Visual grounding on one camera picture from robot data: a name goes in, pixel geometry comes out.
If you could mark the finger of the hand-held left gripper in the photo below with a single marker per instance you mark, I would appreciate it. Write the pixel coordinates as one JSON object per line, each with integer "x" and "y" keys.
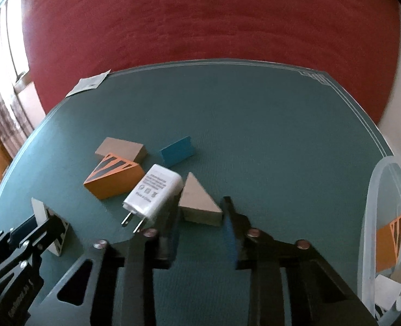
{"x": 23, "y": 231}
{"x": 47, "y": 236}

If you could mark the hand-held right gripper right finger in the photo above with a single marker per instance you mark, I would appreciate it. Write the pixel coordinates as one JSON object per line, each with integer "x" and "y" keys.
{"x": 230, "y": 244}

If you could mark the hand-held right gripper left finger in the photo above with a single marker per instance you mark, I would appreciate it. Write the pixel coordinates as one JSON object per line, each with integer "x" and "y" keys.
{"x": 169, "y": 241}

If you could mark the zebra striped triangle block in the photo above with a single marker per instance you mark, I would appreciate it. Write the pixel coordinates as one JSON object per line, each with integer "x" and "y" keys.
{"x": 40, "y": 209}

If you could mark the white wall charger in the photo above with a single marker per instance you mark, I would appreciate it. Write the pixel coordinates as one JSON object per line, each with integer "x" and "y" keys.
{"x": 152, "y": 193}

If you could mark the beige triangle block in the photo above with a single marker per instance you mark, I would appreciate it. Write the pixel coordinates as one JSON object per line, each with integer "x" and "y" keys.
{"x": 197, "y": 197}

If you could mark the orange striped triangle block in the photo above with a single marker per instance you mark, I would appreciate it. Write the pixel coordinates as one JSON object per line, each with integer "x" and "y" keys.
{"x": 387, "y": 244}
{"x": 115, "y": 183}

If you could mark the blue block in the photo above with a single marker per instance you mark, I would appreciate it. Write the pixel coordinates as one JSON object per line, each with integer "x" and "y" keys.
{"x": 176, "y": 152}

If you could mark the tan rectangular block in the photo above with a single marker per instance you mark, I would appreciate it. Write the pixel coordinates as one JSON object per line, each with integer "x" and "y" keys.
{"x": 118, "y": 147}

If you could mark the clear plastic bowl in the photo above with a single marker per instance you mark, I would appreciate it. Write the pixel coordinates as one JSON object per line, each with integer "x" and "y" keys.
{"x": 367, "y": 244}

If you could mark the white rectangular wooden block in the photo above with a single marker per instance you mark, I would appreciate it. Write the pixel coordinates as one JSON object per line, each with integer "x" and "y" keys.
{"x": 387, "y": 290}

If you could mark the patterned curtain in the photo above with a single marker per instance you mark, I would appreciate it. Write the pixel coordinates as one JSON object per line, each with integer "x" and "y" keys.
{"x": 6, "y": 115}

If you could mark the white paper slip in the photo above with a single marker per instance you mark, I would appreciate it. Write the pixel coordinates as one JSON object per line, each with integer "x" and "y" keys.
{"x": 88, "y": 83}

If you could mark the window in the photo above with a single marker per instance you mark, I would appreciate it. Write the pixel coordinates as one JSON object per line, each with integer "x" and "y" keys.
{"x": 13, "y": 40}

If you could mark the red quilted blanket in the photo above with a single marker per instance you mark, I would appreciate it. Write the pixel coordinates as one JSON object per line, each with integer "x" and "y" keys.
{"x": 203, "y": 17}

